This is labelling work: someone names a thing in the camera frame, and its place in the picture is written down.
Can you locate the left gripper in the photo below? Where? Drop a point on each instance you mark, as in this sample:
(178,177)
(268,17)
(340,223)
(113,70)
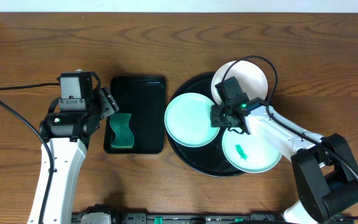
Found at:
(107,104)

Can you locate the green scrubbing sponge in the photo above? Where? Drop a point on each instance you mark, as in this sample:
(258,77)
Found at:
(124,137)

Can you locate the mint plate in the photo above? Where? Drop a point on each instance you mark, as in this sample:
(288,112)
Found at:
(249,153)
(188,120)

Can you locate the black round tray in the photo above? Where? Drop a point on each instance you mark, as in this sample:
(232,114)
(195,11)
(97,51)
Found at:
(208,159)

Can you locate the mint plate bottom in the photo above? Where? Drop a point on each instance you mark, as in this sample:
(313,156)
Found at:
(249,153)

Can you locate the black rectangular water tray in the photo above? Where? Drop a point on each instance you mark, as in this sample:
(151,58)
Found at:
(144,98)

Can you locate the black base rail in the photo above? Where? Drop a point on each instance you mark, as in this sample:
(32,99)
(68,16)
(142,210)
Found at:
(104,214)

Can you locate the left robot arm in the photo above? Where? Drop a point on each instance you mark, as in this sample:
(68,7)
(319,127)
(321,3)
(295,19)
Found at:
(63,153)

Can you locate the white plate top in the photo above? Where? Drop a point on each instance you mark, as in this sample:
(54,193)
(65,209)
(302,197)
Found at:
(250,77)

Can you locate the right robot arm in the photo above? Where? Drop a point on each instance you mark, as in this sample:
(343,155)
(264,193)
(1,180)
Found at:
(325,170)

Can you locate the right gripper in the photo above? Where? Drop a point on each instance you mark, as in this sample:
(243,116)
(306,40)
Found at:
(215,119)

